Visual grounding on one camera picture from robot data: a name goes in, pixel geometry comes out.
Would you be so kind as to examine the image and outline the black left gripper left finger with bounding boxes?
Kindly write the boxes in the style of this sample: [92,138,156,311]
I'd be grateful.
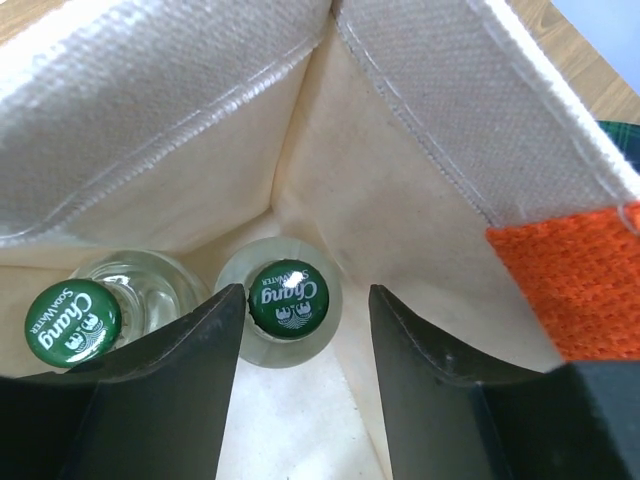
[1,284,245,479]

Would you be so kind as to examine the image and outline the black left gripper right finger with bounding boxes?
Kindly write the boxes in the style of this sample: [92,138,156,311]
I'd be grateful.
[369,285,639,479]

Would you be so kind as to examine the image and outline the green glass bottle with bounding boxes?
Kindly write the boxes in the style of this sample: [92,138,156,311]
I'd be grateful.
[24,250,210,369]
[214,237,343,369]

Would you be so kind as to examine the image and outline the beige canvas tote bag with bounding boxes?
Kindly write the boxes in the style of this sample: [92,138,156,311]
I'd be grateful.
[1,1,639,479]

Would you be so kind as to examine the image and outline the green plaid folded cloth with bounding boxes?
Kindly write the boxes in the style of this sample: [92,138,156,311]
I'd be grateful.
[598,120,640,173]

